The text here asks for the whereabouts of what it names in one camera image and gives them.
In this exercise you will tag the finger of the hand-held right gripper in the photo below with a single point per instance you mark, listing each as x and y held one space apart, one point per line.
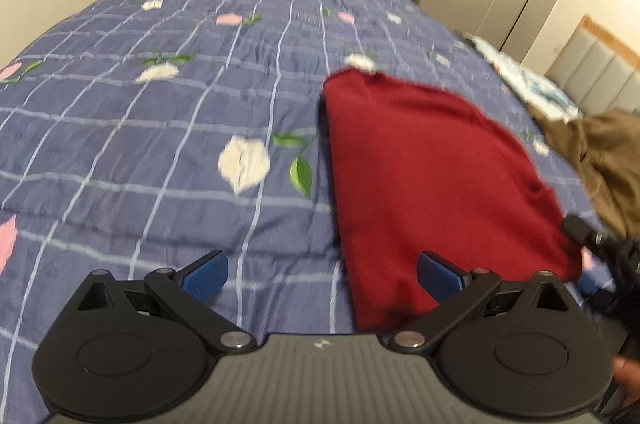
582 231
589 285

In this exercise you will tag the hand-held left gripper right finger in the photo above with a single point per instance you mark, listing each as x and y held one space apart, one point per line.
439 276

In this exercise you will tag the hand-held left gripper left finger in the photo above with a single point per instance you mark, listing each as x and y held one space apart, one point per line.
207 276

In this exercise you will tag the red knit sweater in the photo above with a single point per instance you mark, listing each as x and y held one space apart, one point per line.
430 184

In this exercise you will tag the person's right hand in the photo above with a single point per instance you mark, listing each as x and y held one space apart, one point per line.
628 370

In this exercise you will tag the brown garment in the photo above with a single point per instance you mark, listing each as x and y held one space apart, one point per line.
597 159

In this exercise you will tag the blue checked floral quilt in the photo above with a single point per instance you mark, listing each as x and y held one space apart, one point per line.
165 129

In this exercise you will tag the light blue printed cloth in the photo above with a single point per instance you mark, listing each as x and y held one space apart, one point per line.
525 79

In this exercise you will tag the grey padded headboard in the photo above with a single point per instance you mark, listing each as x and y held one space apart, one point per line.
597 64

